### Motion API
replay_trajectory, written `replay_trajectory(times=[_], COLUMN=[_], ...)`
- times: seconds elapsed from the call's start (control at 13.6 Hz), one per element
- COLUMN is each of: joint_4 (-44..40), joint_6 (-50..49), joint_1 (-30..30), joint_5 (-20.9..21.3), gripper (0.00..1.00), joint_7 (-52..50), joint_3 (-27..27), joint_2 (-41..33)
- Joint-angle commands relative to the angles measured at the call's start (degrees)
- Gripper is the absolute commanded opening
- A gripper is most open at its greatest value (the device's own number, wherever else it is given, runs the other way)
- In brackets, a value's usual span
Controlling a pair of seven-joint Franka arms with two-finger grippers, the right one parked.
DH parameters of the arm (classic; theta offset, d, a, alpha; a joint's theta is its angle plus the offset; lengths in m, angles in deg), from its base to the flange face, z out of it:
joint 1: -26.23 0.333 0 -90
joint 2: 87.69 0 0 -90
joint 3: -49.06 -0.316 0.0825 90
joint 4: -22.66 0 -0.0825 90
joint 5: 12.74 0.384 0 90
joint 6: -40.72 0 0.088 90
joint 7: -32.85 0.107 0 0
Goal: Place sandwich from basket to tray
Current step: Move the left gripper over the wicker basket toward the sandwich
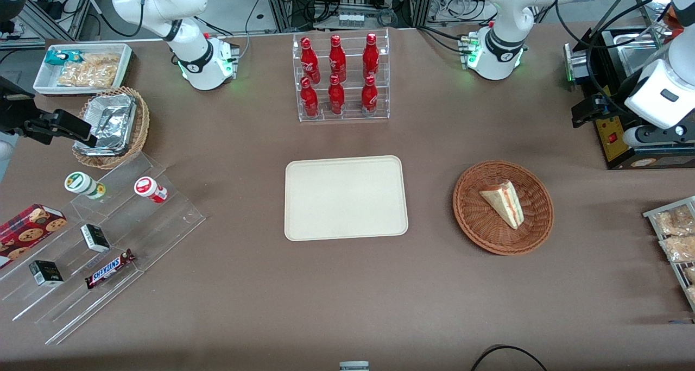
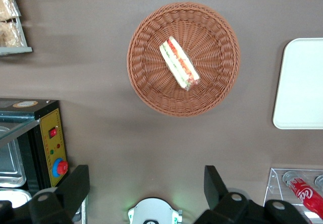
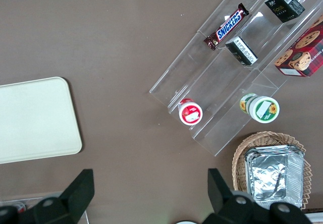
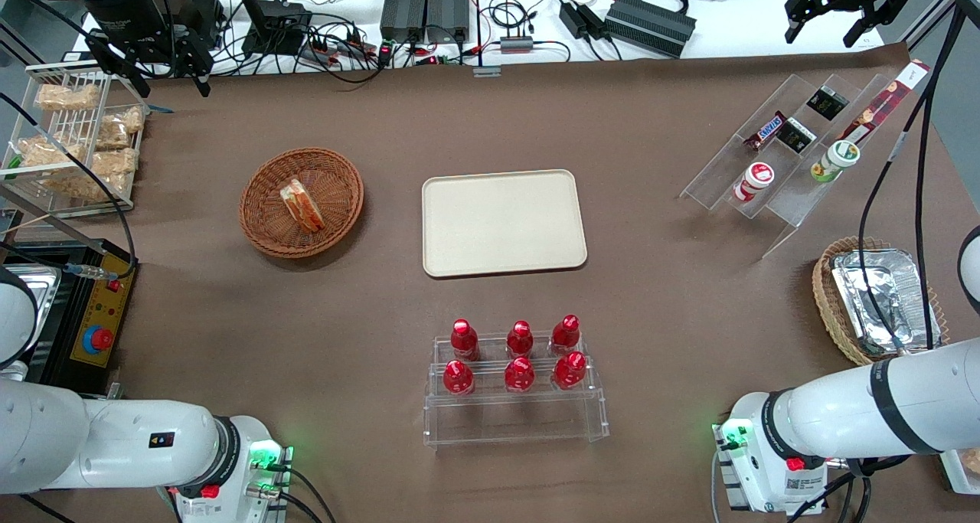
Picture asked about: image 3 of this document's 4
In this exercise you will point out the black box gold Face print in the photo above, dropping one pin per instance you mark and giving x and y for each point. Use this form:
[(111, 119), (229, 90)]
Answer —
[(283, 5)]

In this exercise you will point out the white plastic bin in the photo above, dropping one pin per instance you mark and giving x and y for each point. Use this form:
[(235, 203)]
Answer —
[(315, 219)]

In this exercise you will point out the red tartan cookie box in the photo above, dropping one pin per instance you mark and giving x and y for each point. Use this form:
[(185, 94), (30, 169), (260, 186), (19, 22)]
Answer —
[(302, 52)]

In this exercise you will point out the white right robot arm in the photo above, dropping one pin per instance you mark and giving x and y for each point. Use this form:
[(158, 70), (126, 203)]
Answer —
[(184, 222)]

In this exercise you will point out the red lidded white cup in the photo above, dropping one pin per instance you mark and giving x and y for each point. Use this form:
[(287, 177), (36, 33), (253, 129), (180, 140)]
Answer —
[(191, 113)]

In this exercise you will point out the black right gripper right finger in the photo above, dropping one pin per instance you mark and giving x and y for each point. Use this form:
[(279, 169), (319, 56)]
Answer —
[(224, 203)]

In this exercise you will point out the black box white text label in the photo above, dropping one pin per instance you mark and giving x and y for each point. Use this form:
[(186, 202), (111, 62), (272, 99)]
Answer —
[(242, 51)]

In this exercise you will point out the green lidded sunflower cup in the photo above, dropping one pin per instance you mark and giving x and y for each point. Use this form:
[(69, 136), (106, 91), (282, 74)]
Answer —
[(263, 109)]

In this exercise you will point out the aluminium foil tray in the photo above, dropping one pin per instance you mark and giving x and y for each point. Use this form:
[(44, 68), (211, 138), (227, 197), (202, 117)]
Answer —
[(270, 176)]

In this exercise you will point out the beige rectangular serving tray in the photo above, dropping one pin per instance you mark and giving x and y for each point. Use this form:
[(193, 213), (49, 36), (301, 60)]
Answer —
[(35, 120)]

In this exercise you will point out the clear acrylic tiered shelf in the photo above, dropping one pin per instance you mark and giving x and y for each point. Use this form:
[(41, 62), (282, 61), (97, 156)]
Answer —
[(222, 87)]

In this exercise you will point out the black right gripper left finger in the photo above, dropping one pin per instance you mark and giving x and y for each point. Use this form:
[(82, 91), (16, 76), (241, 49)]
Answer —
[(68, 203)]

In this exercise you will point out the light wicker basket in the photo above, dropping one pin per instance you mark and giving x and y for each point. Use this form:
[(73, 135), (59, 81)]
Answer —
[(238, 163)]

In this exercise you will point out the red cola bottle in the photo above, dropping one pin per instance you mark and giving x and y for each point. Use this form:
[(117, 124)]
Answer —
[(20, 207)]

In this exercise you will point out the Snickers chocolate bar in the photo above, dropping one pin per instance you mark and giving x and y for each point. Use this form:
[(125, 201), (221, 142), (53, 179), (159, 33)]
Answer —
[(228, 26)]

